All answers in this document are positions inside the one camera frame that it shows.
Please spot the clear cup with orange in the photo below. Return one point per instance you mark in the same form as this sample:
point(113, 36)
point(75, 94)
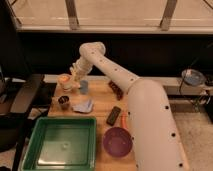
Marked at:
point(64, 81)

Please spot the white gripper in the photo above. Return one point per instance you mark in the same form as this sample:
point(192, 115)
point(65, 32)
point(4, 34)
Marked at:
point(80, 69)

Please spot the crumpled blue-white cloth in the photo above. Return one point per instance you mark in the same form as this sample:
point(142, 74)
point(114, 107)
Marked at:
point(84, 107)

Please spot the blue plastic cup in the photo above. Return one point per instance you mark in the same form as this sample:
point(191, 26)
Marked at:
point(83, 87)

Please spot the purple bowl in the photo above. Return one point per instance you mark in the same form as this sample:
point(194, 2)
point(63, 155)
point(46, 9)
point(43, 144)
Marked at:
point(117, 142)

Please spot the yellow banana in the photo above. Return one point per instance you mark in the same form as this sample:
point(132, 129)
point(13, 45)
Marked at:
point(75, 86)

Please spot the black chair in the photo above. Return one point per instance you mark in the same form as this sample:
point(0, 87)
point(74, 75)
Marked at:
point(14, 124)

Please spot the dark metal cup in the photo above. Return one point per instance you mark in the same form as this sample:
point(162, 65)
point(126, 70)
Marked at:
point(64, 102)

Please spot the black rectangular block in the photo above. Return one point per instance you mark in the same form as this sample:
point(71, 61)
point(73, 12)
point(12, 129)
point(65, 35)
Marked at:
point(112, 117)

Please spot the orange carrot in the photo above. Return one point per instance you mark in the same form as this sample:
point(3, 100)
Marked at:
point(123, 122)

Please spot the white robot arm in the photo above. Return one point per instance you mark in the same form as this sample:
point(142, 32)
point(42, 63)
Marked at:
point(157, 144)

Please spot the grey bowl on stand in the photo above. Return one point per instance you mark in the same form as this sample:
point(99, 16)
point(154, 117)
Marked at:
point(193, 77)

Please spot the green plastic bin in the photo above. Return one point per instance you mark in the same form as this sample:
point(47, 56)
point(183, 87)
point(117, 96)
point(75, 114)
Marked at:
point(62, 144)

